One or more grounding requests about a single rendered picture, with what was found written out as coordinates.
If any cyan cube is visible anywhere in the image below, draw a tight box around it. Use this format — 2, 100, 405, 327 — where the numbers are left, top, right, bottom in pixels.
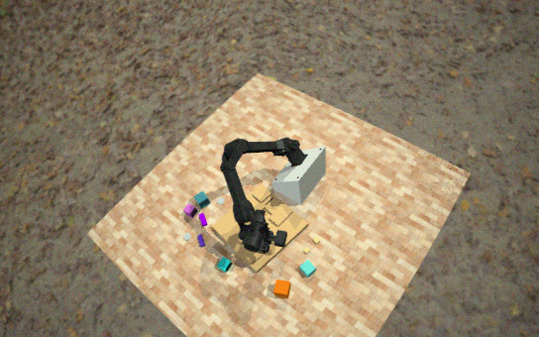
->
217, 257, 233, 272

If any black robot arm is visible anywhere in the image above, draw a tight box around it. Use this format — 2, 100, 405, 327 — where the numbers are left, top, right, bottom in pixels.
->
220, 137, 308, 255

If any orange-brown block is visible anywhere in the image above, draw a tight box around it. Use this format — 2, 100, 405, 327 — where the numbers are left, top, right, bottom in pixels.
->
274, 280, 290, 298

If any teal cube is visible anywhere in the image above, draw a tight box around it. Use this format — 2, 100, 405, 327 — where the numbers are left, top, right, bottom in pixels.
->
193, 191, 211, 209

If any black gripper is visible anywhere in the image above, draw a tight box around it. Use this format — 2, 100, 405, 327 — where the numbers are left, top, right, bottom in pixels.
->
238, 228, 287, 247

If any teal square block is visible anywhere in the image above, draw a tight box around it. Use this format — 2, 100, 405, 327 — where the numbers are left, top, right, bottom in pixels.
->
299, 260, 316, 277

